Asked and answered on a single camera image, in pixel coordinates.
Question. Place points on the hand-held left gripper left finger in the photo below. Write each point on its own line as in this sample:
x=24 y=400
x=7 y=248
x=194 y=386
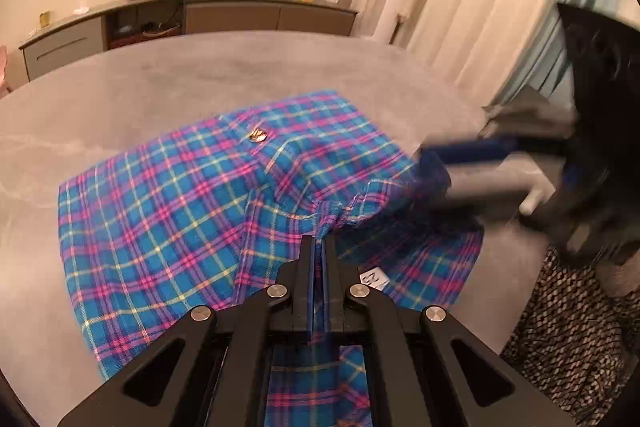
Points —
x=305 y=277

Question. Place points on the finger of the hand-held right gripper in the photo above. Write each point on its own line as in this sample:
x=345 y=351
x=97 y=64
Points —
x=480 y=152

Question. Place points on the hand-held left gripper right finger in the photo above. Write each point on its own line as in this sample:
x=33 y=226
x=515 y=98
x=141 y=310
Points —
x=330 y=277

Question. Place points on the blue pink plaid shirt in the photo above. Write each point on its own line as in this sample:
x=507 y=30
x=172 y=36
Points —
x=175 y=207

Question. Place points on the pale pleated curtain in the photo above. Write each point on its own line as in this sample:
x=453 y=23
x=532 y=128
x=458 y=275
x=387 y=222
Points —
x=500 y=7

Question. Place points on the person's patterned clothing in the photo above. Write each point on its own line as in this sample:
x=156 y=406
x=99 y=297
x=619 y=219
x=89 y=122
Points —
x=565 y=347

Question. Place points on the grey sideboard cabinet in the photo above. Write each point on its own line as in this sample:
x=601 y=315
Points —
x=225 y=17

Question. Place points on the pair of shoes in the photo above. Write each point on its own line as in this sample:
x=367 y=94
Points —
x=160 y=30

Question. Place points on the pink plastic chair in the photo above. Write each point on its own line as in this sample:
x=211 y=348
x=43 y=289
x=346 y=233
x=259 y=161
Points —
x=2 y=72

